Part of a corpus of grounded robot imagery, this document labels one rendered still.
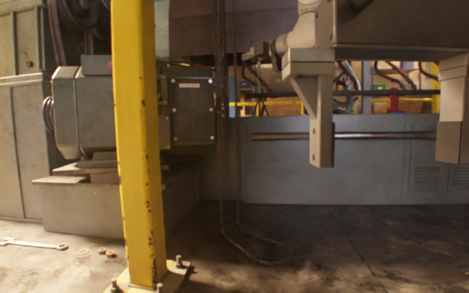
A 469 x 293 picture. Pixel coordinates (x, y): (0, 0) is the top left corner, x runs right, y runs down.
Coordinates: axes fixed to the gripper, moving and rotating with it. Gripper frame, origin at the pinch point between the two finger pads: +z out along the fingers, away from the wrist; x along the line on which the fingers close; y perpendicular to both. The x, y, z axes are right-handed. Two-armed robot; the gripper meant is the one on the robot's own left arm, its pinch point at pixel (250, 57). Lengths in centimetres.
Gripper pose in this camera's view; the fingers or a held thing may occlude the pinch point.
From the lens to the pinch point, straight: 109.0
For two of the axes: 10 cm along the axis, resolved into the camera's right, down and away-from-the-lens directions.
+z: -6.5, -0.6, 7.6
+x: -7.6, 0.8, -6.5
